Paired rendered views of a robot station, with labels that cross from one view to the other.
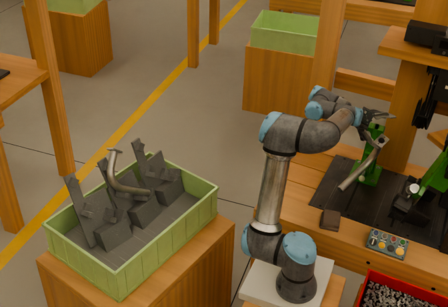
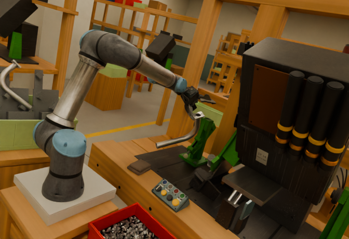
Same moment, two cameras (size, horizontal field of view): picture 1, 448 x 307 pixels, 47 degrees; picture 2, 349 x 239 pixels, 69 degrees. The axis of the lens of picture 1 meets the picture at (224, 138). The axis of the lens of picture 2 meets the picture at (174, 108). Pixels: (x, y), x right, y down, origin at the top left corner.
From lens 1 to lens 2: 1.26 m
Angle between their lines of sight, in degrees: 23
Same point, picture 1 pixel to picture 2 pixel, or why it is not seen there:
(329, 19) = (197, 43)
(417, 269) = (184, 224)
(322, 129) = (120, 39)
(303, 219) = (121, 160)
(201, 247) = (38, 154)
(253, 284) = (32, 175)
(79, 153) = not seen: hidden behind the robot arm
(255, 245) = (39, 130)
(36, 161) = not seen: hidden behind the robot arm
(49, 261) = not seen: outside the picture
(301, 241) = (72, 135)
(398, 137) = (225, 140)
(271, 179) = (73, 77)
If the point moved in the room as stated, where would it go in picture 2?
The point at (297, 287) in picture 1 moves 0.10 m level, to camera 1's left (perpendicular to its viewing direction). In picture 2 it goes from (53, 181) to (30, 171)
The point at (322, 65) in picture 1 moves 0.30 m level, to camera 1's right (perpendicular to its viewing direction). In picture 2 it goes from (187, 77) to (230, 90)
